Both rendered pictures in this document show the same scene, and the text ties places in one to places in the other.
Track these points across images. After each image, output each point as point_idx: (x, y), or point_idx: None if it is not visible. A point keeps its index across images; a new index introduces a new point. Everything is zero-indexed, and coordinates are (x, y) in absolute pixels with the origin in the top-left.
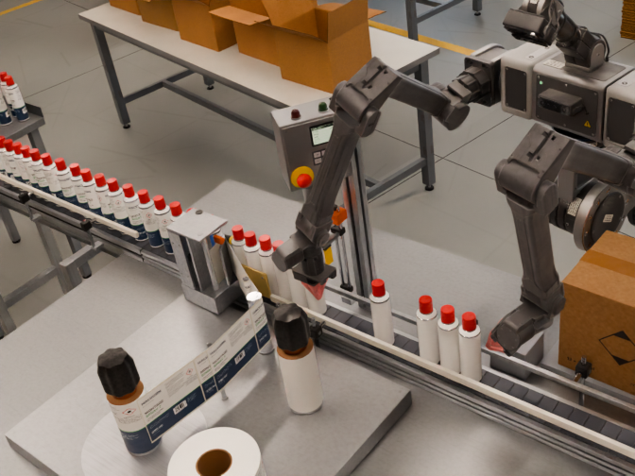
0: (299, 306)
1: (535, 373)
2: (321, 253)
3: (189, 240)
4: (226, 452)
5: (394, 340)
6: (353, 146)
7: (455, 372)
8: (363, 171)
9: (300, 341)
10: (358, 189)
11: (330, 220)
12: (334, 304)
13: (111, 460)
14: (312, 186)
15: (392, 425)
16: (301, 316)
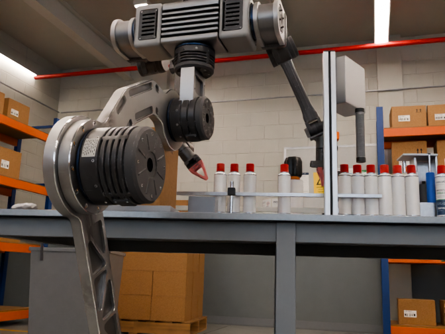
0: (291, 156)
1: (180, 195)
2: (317, 150)
3: (409, 164)
4: None
5: (279, 213)
6: (284, 72)
7: (226, 206)
8: (324, 105)
9: None
10: (323, 117)
11: (304, 122)
12: (340, 215)
13: None
14: (355, 122)
15: None
16: (286, 159)
